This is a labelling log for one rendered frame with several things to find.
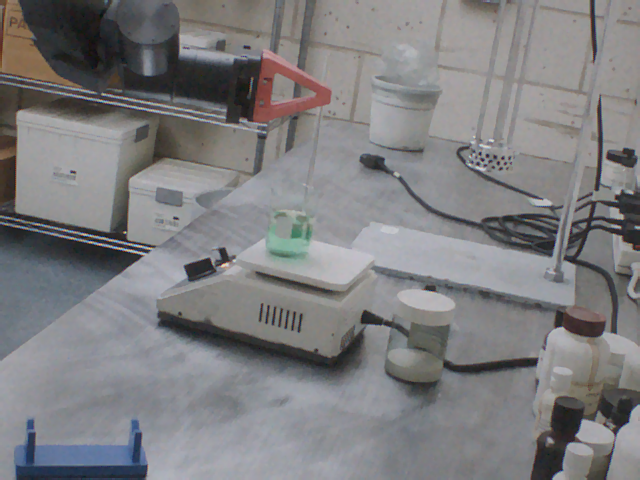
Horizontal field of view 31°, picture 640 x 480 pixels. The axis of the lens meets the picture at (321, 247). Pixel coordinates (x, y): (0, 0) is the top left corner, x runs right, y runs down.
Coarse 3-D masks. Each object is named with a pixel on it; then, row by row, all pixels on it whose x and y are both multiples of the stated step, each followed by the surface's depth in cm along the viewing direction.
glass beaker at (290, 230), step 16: (272, 192) 115; (288, 192) 114; (320, 192) 117; (272, 208) 115; (288, 208) 114; (304, 208) 114; (272, 224) 115; (288, 224) 114; (304, 224) 115; (272, 240) 116; (288, 240) 115; (304, 240) 115; (272, 256) 116; (288, 256) 115; (304, 256) 116
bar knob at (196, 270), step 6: (204, 258) 119; (210, 258) 119; (186, 264) 120; (192, 264) 119; (198, 264) 119; (204, 264) 119; (210, 264) 119; (186, 270) 120; (192, 270) 119; (198, 270) 119; (204, 270) 119; (210, 270) 119; (216, 270) 120; (192, 276) 119; (198, 276) 118; (204, 276) 118
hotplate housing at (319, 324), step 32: (192, 288) 116; (224, 288) 115; (256, 288) 114; (288, 288) 114; (320, 288) 114; (352, 288) 116; (192, 320) 118; (224, 320) 116; (256, 320) 115; (288, 320) 114; (320, 320) 113; (352, 320) 116; (288, 352) 115; (320, 352) 113
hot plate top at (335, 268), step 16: (240, 256) 115; (256, 256) 116; (320, 256) 119; (336, 256) 120; (352, 256) 121; (368, 256) 122; (272, 272) 114; (288, 272) 113; (304, 272) 113; (320, 272) 114; (336, 272) 115; (352, 272) 116; (336, 288) 112
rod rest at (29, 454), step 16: (32, 432) 85; (16, 448) 87; (32, 448) 85; (48, 448) 88; (64, 448) 88; (80, 448) 89; (96, 448) 89; (112, 448) 90; (128, 448) 90; (16, 464) 85; (32, 464) 85; (48, 464) 86; (64, 464) 86; (80, 464) 86; (96, 464) 87; (112, 464) 87; (128, 464) 88; (144, 464) 88
